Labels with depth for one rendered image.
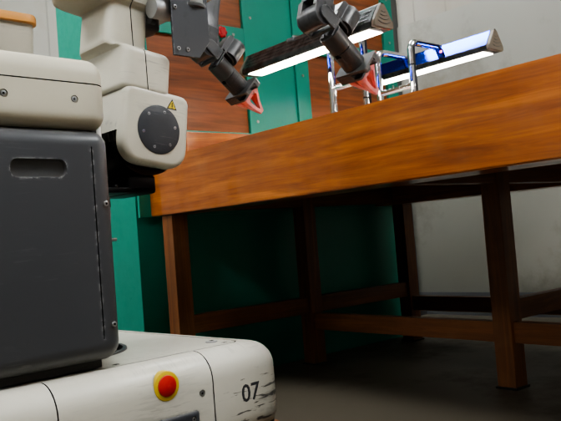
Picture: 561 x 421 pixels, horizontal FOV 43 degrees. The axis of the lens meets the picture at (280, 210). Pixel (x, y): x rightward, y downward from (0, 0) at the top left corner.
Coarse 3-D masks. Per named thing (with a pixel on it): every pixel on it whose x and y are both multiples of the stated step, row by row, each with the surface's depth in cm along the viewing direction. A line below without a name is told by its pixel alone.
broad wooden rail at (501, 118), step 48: (432, 96) 147; (480, 96) 138; (528, 96) 131; (240, 144) 197; (288, 144) 182; (336, 144) 169; (384, 144) 157; (432, 144) 147; (480, 144) 139; (528, 144) 131; (192, 192) 216; (240, 192) 198; (288, 192) 182; (336, 192) 178
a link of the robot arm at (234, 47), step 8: (224, 40) 203; (232, 40) 204; (208, 48) 195; (216, 48) 197; (224, 48) 201; (232, 48) 202; (240, 48) 204; (216, 56) 196; (232, 56) 202; (240, 56) 205; (200, 64) 202; (232, 64) 205
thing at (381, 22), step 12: (360, 12) 204; (372, 12) 199; (384, 12) 199; (360, 24) 201; (372, 24) 197; (384, 24) 199; (300, 36) 224; (276, 48) 231; (288, 48) 225; (300, 48) 220; (312, 48) 216; (252, 60) 240; (264, 60) 234; (276, 60) 228; (240, 72) 243; (252, 72) 239
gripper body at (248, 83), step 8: (224, 80) 203; (232, 80) 201; (240, 80) 202; (248, 80) 205; (256, 80) 203; (232, 88) 203; (240, 88) 203; (248, 88) 201; (232, 96) 205; (240, 96) 204
